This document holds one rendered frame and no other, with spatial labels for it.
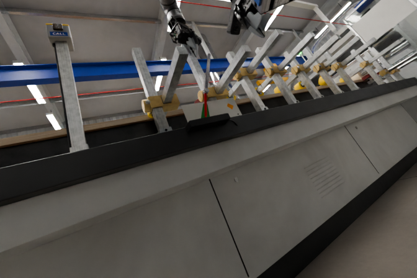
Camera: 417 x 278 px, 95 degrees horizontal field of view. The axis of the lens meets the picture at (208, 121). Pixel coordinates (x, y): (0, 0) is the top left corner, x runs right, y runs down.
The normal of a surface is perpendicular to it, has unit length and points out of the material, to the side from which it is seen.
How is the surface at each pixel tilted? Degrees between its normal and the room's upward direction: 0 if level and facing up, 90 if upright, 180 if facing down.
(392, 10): 90
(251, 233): 90
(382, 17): 90
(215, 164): 90
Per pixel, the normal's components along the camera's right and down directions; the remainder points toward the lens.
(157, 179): 0.36, -0.48
